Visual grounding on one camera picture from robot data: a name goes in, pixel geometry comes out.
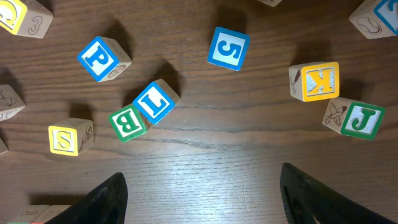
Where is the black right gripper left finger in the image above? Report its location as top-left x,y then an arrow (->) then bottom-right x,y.
46,172 -> 128,224

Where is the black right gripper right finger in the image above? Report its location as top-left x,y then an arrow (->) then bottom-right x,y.
280,162 -> 394,224

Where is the green letter R block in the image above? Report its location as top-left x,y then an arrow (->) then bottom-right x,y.
31,205 -> 70,224

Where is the yellow letter S block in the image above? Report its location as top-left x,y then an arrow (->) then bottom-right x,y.
48,118 -> 94,156

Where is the blue letter P block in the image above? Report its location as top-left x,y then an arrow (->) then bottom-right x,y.
77,36 -> 132,82

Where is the green letter B block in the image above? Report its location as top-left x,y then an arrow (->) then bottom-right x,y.
109,104 -> 153,142

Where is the green letter J block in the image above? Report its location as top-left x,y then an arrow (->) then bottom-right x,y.
322,97 -> 386,140

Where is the red letter U block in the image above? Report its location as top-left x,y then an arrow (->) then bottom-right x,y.
0,139 -> 9,154

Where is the blue letter T block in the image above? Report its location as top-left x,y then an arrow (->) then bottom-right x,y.
0,85 -> 25,121

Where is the blue number 5 block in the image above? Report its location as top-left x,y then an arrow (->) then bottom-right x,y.
207,27 -> 251,71

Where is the blue number 2 block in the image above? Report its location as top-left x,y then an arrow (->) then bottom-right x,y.
349,0 -> 397,39

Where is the yellow block with animal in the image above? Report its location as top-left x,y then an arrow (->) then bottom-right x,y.
1,0 -> 53,39

